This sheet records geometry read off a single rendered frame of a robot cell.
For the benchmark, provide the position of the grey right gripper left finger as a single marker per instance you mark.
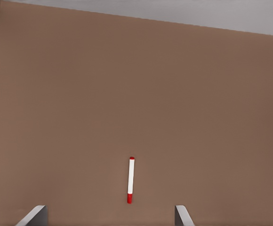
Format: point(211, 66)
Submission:
point(34, 217)

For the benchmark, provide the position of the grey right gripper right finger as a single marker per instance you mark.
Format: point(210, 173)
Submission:
point(182, 216)

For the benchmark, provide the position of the white marker with red cap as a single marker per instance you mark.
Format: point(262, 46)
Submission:
point(130, 180)

